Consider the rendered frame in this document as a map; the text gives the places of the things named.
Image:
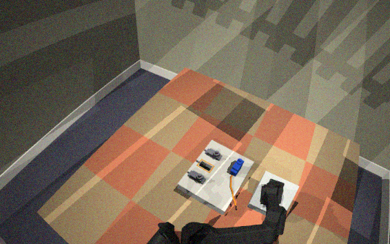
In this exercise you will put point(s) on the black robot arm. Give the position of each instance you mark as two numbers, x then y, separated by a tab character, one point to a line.
202	233

